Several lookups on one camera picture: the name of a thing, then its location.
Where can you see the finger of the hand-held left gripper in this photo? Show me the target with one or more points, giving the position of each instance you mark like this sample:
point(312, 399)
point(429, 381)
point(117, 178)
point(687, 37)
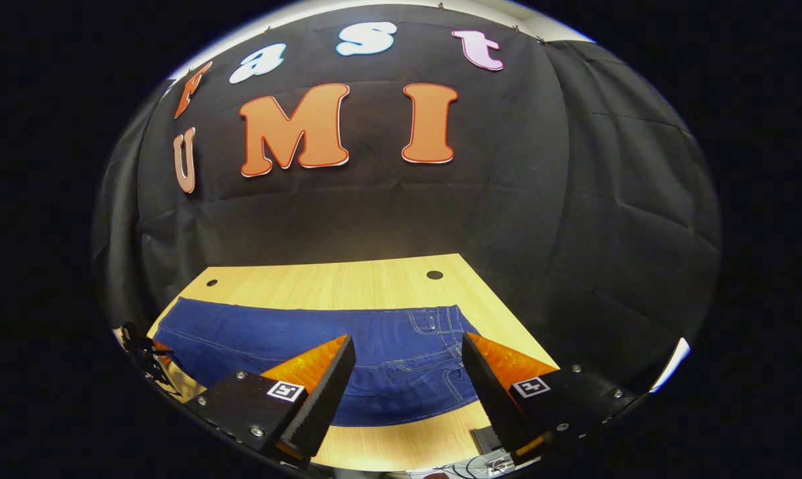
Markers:
point(162, 347)

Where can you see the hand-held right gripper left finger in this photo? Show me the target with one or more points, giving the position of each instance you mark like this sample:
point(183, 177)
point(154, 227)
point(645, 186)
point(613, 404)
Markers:
point(328, 399)

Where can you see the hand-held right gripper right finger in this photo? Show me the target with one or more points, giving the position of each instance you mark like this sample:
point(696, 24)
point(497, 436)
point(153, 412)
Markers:
point(491, 399)

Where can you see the blue denim jeans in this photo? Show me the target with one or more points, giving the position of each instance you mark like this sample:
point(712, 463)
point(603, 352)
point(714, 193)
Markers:
point(374, 352)

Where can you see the small black block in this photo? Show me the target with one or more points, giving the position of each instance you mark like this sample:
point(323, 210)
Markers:
point(486, 439)

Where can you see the white patterned cloth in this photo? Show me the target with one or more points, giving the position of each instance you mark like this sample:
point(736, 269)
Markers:
point(467, 467)

